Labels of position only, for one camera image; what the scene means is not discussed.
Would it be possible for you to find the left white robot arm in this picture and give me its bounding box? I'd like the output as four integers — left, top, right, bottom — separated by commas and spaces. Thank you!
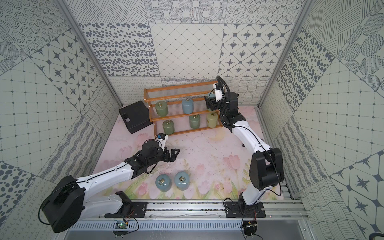
38, 140, 180, 233

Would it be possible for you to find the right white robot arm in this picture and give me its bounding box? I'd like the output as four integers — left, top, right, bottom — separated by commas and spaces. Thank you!
205, 90, 284, 207

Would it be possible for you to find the wooden three-tier shelf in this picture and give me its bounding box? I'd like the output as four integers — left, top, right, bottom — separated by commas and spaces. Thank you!
144, 81, 223, 136

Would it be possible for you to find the pale yellow canister bottom right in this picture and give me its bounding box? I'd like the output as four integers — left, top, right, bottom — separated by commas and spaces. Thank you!
207, 112, 218, 128

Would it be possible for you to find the green canister bottom centre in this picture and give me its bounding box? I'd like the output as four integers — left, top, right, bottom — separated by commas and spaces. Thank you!
189, 115, 201, 129

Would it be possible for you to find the green canister bottom left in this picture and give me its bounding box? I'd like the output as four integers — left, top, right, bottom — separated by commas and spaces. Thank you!
163, 120, 175, 135

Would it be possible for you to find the floral pink table mat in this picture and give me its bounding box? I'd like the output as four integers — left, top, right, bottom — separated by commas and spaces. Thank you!
94, 107, 264, 200

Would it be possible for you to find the black plastic case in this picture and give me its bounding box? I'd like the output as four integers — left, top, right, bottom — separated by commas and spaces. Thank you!
119, 101, 153, 134

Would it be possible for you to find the green canister middle left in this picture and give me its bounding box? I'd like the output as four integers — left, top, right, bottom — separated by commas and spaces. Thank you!
155, 101, 169, 117

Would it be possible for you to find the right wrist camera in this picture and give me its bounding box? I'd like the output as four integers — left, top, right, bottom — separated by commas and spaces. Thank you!
214, 83, 224, 103

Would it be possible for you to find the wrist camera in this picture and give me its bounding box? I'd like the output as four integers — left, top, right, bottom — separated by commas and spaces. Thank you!
155, 133, 169, 150
214, 83, 224, 103

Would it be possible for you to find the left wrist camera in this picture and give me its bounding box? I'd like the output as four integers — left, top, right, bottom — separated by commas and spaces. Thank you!
155, 133, 169, 150

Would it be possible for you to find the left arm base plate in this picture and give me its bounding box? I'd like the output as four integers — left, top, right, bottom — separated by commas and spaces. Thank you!
104, 202, 148, 219

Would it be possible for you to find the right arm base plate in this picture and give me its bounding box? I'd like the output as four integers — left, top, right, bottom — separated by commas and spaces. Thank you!
224, 201, 266, 219

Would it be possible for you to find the aluminium mounting rail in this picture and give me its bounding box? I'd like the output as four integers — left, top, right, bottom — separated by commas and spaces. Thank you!
80, 197, 309, 220

